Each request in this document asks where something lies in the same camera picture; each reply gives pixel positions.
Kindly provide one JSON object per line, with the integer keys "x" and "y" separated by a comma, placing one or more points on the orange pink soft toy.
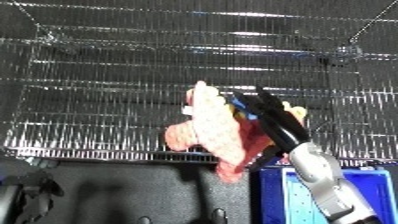
{"x": 216, "y": 133}

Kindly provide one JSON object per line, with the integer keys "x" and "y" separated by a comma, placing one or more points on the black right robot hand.
{"x": 283, "y": 125}

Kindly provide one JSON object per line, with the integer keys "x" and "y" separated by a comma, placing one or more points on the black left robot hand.
{"x": 40, "y": 196}

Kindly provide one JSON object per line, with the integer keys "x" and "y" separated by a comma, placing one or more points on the pale right robot arm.
{"x": 326, "y": 180}

